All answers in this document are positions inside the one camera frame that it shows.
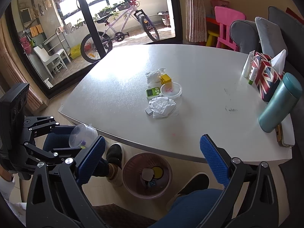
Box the clear plastic dome cup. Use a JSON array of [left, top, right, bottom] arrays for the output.
[[69, 123, 98, 149]]

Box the teal toy brick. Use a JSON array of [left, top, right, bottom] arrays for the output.
[[147, 180, 157, 188]]

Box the small white cube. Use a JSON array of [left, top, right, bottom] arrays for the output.
[[145, 107, 153, 116]]

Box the white paper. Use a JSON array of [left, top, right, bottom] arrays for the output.
[[148, 96, 177, 118]]

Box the green digital kitchen timer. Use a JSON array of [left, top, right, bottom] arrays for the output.
[[146, 87, 161, 100]]

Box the clear round lidded container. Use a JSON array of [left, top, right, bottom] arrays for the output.
[[160, 82, 182, 99]]

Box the white tissue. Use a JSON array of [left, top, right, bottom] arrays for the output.
[[145, 68, 166, 86]]

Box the yellow toy brick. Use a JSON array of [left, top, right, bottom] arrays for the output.
[[160, 74, 172, 85]]

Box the pink trash bin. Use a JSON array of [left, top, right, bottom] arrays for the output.
[[122, 152, 173, 200]]

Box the person's left hand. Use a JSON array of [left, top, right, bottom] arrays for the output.
[[0, 165, 16, 201]]

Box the person's left leg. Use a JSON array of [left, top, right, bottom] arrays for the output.
[[43, 126, 110, 177]]

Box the black right shoe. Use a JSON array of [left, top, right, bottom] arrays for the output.
[[165, 172, 211, 212]]

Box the black shoe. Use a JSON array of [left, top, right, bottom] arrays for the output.
[[106, 143, 125, 187], [165, 172, 211, 212]]

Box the black left shoe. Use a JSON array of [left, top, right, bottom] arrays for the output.
[[106, 143, 125, 187]]

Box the white balcony chair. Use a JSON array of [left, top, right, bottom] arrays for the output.
[[33, 46, 71, 79]]

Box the notebook under thermos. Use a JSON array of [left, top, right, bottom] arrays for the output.
[[275, 114, 295, 147]]

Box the white green-capped stick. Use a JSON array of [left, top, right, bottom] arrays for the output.
[[248, 67, 258, 85]]

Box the teal thermos bottle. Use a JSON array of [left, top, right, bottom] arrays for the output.
[[258, 73, 303, 133]]

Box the white tube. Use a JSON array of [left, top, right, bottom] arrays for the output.
[[241, 50, 255, 78]]

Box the white bicycle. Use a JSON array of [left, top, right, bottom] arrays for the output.
[[80, 0, 160, 64]]

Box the union jack tissue box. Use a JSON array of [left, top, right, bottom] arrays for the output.
[[251, 49, 287, 102]]

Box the yellow kids stool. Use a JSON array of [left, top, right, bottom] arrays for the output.
[[206, 30, 219, 47]]

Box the light grey cushion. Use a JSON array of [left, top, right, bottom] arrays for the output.
[[255, 17, 288, 58]]

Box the patterned curtain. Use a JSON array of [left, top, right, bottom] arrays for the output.
[[185, 0, 207, 43]]

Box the red kids table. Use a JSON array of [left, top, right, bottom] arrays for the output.
[[206, 17, 219, 32]]

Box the pink kids chair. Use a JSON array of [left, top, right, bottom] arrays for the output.
[[214, 6, 246, 51]]

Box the pink storage box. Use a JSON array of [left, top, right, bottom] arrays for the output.
[[210, 0, 230, 8]]

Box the red pillow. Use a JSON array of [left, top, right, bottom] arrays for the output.
[[285, 7, 304, 24]]

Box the black door frame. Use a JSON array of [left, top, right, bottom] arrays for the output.
[[1, 0, 183, 99]]

